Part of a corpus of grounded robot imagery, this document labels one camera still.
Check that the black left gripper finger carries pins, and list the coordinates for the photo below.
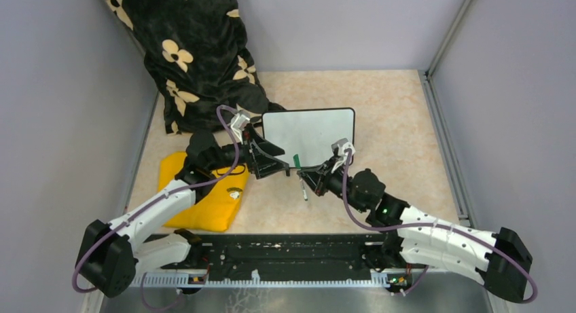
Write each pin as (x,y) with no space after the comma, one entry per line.
(265,147)
(268,170)

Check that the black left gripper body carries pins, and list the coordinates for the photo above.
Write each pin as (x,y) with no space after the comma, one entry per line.
(249,143)

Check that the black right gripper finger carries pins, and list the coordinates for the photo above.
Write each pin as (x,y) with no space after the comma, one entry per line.
(314,184)
(308,170)

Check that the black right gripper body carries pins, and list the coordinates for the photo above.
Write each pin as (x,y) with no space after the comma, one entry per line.
(333,177)

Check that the green white marker pen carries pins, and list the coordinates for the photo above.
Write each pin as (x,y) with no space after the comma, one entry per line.
(303,187)

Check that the white whiteboard black frame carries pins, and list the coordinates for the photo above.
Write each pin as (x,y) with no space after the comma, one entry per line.
(308,133)

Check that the green marker cap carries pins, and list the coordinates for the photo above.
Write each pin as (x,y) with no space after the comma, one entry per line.
(296,161)

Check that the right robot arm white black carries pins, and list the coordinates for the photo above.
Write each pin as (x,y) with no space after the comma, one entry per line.
(498,261)

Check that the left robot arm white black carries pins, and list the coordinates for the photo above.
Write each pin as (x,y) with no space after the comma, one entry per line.
(112,254)

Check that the yellow folded cloth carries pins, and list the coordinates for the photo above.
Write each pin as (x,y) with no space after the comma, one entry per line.
(214,213)

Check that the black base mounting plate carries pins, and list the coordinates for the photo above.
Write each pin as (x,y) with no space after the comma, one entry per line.
(292,257)

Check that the black floral blanket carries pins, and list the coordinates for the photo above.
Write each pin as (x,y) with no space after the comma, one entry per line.
(196,52)

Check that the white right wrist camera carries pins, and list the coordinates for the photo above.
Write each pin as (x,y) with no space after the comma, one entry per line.
(343,148)

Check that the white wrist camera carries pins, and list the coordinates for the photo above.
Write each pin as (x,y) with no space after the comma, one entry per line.
(343,148)
(239,122)

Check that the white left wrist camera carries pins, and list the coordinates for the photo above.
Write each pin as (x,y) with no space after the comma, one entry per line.
(239,122)

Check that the aluminium frame rail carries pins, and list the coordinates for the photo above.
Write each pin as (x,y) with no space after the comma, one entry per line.
(456,70)

